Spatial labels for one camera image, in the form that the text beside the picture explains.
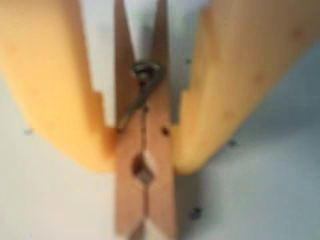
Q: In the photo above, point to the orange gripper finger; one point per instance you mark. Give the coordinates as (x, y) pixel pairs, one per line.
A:
(237, 62)
(50, 75)

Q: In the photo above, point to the brown wooden clothespin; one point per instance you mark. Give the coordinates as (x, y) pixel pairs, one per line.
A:
(160, 155)

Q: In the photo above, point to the white dotted mat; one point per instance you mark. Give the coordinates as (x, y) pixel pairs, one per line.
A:
(250, 200)

